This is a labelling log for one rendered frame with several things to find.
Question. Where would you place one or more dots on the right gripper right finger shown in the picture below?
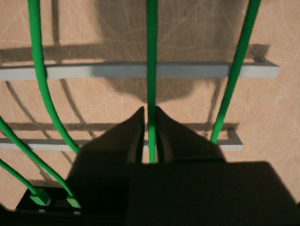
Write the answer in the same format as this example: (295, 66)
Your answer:
(182, 144)

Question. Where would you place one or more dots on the green cable plug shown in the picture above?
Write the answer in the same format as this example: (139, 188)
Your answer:
(72, 201)
(41, 198)

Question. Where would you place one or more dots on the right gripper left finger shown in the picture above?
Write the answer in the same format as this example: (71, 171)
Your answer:
(118, 143)

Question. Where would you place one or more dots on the black flat panel with five square holes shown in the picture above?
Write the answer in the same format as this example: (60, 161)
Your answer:
(58, 204)

